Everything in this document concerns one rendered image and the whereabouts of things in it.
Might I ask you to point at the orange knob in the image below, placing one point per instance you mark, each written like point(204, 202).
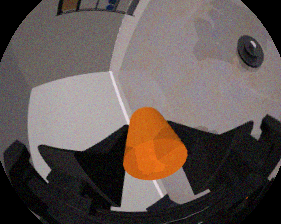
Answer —
point(153, 149)

